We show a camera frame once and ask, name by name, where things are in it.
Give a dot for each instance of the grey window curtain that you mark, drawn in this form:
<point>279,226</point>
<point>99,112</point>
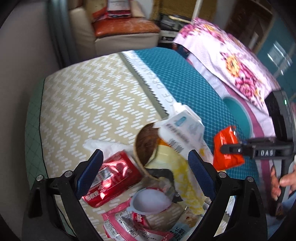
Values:
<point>56,34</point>

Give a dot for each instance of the yellow patterned curtain cloth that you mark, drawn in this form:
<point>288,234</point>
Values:
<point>184,8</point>

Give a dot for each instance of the red Hennessy bag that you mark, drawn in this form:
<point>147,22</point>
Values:
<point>118,9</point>

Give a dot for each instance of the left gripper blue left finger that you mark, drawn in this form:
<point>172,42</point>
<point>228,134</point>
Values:
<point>87,172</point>

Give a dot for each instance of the cream sofa chair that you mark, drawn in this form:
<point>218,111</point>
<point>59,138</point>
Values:
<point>83,14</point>

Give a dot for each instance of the white medicine box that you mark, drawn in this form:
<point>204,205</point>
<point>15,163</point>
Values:
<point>183,132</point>

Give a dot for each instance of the white tissue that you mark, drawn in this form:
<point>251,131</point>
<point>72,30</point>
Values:
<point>108,148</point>

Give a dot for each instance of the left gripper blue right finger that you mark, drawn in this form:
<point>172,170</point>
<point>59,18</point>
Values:
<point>203,177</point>

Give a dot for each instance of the floral pink quilt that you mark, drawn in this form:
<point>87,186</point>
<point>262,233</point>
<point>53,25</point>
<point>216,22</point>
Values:
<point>231,69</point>

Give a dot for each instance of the patterned bed mattress cover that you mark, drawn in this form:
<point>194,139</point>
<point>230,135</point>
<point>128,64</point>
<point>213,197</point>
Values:
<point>103,99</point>

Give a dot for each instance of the pink snack wrapper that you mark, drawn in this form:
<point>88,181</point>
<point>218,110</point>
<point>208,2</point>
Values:
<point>120,223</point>

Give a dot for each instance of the red soda can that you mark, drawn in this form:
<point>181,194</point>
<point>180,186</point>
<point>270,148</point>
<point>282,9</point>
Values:
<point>117,173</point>

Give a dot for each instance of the white plastic cup lid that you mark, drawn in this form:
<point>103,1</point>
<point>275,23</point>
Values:
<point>149,201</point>

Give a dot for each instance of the brown paper bowl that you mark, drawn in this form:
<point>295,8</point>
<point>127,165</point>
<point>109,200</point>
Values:
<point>145,144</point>

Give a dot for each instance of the person's right hand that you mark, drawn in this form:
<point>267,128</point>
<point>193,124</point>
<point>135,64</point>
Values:
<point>286,180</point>

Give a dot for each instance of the orange Ovaltine snack packet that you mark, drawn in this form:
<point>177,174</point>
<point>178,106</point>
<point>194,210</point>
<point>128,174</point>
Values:
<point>226,155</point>

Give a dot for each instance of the orange seat cushion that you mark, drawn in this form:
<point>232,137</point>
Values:
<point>128,26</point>

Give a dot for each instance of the teal wardrobe doors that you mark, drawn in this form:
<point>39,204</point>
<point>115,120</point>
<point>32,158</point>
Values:
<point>277,53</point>

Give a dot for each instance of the teal round trash bin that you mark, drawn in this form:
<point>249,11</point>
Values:
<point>240,114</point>

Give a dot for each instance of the white vertical pole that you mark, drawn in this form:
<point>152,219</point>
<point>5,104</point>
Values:
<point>197,8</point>

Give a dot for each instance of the yellow white plastic bag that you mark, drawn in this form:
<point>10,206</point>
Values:
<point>165,157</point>

